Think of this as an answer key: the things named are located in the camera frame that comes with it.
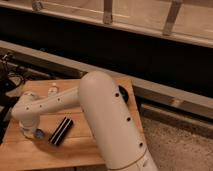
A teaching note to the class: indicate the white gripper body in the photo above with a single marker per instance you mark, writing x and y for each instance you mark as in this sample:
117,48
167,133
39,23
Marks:
29,131

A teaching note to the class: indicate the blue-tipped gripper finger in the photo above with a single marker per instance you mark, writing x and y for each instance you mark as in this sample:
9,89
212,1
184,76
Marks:
39,134

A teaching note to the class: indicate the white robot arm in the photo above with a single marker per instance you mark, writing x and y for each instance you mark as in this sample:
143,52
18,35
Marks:
121,145

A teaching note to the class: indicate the dark ceramic bowl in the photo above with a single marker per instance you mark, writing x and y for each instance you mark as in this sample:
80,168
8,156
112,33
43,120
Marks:
124,93

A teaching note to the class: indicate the black striped box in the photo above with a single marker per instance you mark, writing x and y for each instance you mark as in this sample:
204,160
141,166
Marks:
61,131

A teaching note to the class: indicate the white plastic bottle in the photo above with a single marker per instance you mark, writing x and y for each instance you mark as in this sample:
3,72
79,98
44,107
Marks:
53,90

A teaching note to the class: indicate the wooden table board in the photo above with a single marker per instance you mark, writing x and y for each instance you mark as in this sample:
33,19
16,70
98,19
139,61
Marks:
18,153

